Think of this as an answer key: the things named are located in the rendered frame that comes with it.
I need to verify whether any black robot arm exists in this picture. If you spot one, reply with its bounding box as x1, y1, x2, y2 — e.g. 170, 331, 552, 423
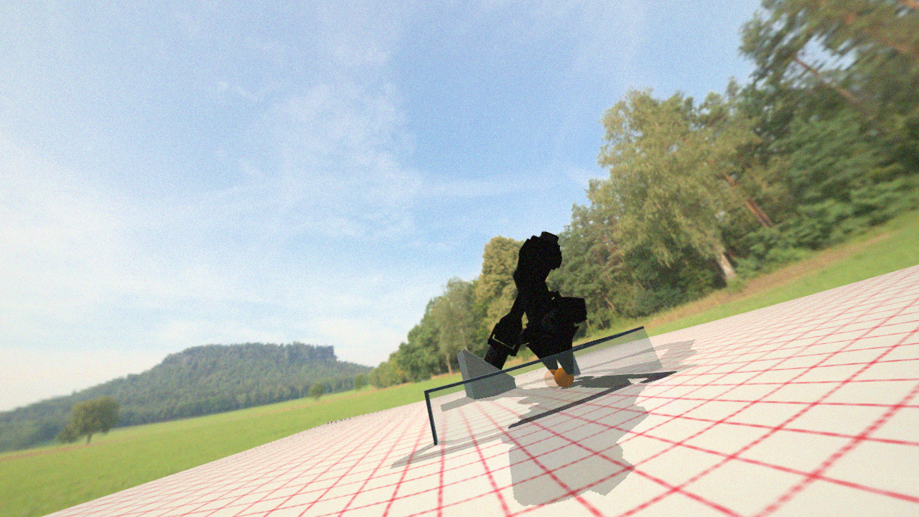
484, 231, 587, 370

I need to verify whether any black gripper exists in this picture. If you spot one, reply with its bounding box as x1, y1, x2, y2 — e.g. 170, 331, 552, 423
518, 287, 587, 359

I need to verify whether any low clear wall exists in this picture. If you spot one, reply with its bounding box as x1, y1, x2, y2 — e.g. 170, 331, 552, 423
428, 328, 662, 444

